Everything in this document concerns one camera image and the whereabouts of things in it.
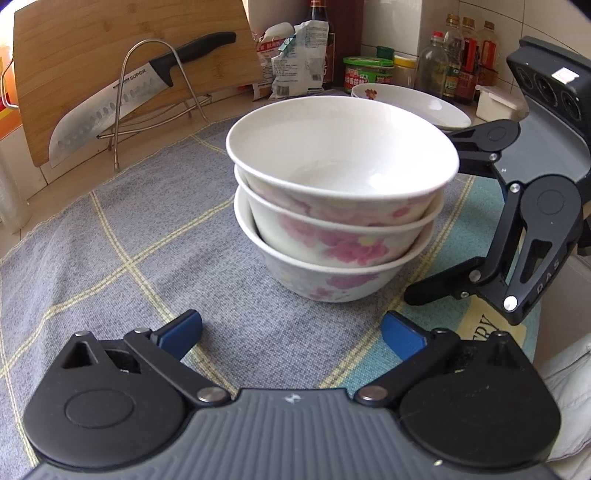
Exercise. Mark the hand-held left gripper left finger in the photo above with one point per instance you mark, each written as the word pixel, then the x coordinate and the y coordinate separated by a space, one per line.
pixel 182 332

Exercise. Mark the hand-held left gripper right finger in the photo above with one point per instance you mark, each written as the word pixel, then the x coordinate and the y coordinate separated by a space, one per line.
pixel 404 334

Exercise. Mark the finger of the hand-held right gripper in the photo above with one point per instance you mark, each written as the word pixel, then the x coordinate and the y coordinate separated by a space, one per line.
pixel 466 152
pixel 494 272

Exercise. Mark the white fruit-print plate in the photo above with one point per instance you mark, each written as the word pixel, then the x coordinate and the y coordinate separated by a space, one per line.
pixel 415 104

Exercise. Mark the white pink-flower bowl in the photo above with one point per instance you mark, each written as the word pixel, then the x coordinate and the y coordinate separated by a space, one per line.
pixel 341 143
pixel 332 240
pixel 318 281

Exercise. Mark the white seasoning box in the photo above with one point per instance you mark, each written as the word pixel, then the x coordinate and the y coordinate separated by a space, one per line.
pixel 501 104

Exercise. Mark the grey checked dish mat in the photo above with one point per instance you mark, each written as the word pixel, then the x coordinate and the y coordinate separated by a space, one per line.
pixel 161 258

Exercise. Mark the clear bottle with red cap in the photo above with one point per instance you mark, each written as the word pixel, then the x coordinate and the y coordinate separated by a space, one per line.
pixel 431 69

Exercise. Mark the yellow-capped spice jar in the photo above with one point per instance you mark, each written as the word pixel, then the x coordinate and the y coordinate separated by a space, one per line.
pixel 405 71

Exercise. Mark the green-lidded sauce jar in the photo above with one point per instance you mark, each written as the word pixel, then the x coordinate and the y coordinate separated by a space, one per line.
pixel 367 74

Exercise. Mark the green-capped spice bottle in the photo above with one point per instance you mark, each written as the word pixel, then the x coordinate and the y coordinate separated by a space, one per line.
pixel 384 51

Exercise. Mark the person's light clothing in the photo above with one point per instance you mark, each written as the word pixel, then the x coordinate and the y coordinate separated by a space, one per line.
pixel 570 406

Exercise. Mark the white blue-print bag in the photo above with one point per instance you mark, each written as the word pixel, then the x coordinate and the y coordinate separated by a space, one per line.
pixel 300 64

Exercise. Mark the dark soy sauce bottle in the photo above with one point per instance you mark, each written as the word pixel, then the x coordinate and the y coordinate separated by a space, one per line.
pixel 322 14

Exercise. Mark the red and white bag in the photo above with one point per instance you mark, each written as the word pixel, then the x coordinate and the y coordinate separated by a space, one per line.
pixel 265 55

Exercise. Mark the bamboo cutting board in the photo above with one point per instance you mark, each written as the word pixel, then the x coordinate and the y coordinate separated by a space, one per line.
pixel 69 55

